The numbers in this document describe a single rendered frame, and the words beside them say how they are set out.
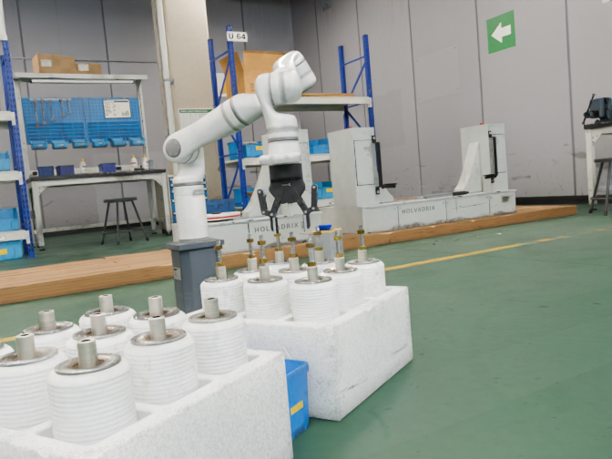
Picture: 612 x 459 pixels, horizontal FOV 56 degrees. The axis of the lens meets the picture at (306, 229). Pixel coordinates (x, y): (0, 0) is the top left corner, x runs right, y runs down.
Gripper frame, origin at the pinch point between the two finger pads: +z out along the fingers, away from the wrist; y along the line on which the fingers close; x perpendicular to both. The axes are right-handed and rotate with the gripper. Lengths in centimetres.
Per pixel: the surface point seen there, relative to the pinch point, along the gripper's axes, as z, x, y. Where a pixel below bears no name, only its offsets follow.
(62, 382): 11, 70, 16
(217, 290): 11.5, 11.0, 15.3
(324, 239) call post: 5.8, -25.7, -4.7
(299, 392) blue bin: 27.7, 30.0, -3.9
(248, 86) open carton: -122, -502, 117
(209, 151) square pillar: -64, -618, 202
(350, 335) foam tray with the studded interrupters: 20.6, 19.2, -13.0
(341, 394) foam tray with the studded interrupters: 30.5, 24.0, -10.9
